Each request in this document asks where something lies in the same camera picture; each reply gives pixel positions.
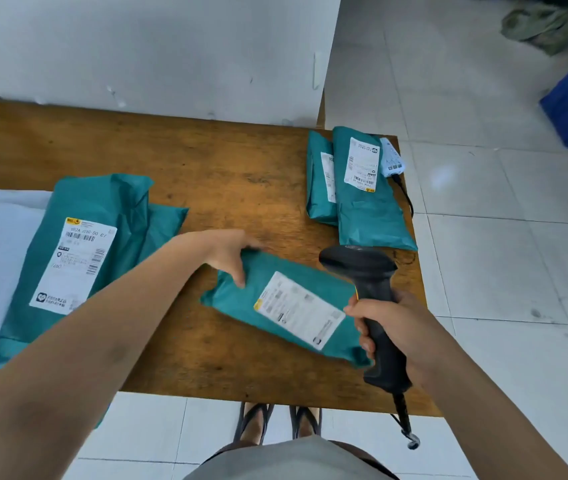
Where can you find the person's right thumb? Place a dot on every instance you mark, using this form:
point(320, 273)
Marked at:
point(364, 307)

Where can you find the white and blue label sheet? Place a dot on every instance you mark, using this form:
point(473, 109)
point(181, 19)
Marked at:
point(392, 157)

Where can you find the person's right sandal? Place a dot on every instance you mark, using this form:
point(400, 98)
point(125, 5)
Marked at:
point(306, 420)

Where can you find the person's left forearm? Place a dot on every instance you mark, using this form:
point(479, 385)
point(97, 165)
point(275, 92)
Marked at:
point(78, 354)

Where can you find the person's sandal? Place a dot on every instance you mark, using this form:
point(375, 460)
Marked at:
point(306, 420)
point(253, 422)

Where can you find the black barcode scanner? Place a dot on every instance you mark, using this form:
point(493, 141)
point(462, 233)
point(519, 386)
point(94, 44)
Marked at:
point(369, 274)

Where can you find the person's left thumb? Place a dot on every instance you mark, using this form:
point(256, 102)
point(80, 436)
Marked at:
point(238, 273)

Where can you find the long teal labelled parcel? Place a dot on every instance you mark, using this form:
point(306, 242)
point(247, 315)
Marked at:
point(369, 209)

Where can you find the person's right hand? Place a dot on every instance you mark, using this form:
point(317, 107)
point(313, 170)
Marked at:
point(411, 334)

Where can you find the small teal labelled parcel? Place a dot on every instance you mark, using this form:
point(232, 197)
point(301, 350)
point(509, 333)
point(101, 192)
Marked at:
point(284, 304)

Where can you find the green cloth bundle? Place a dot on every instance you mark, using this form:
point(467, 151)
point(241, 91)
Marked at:
point(544, 24)

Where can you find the teal parcel without visible label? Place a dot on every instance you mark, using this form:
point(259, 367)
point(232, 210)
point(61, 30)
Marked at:
point(166, 222)

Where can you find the person's left sandal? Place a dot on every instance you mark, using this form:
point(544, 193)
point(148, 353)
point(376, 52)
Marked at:
point(253, 422)

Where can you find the person's left hand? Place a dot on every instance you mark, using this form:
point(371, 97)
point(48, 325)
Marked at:
point(224, 247)

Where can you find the person's right forearm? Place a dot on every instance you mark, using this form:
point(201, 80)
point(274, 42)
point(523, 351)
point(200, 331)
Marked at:
point(489, 419)

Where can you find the large teal labelled parcel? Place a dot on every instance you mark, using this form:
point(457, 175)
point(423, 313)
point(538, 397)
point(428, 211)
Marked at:
point(73, 254)

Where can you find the person's grey shirt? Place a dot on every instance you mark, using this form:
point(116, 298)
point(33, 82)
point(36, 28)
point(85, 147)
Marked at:
point(289, 462)

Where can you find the narrow teal labelled parcel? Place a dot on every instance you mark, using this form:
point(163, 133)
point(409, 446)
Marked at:
point(319, 184)

